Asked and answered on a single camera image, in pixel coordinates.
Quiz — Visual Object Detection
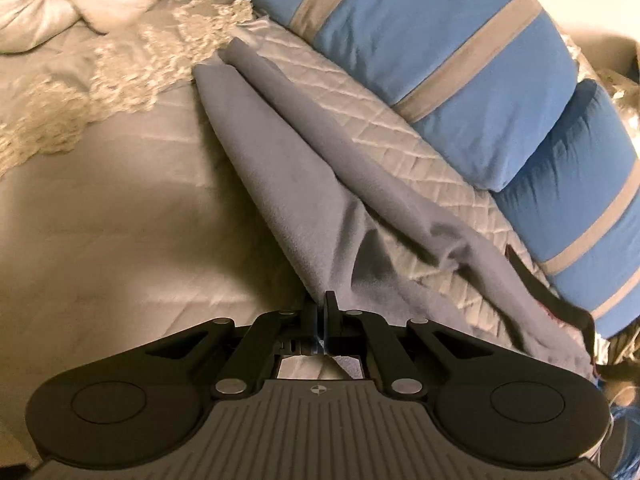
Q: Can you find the white quilted comforter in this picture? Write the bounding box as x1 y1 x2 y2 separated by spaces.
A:
0 0 203 57

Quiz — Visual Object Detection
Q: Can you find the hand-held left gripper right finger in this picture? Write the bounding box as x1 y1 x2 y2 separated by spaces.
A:
324 290 496 401

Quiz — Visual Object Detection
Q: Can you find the black strap with red edging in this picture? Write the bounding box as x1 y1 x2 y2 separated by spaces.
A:
504 244 597 333

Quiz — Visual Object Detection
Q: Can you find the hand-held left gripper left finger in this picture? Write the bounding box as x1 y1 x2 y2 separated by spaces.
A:
145 295 322 401

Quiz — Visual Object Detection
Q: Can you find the grey quilted bedspread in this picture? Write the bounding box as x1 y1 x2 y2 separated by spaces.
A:
0 5 601 461

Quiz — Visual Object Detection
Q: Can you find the grey blanket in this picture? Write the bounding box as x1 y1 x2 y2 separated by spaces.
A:
192 37 601 378

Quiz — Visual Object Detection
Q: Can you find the cream lace cloth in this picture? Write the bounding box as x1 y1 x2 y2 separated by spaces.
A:
0 0 257 181

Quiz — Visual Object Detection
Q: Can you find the blue cord bundle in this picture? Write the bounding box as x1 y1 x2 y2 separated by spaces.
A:
600 400 640 480

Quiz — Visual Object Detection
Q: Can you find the blue pillow with grey stripes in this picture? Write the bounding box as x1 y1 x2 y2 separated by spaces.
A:
492 77 640 342
210 0 582 193

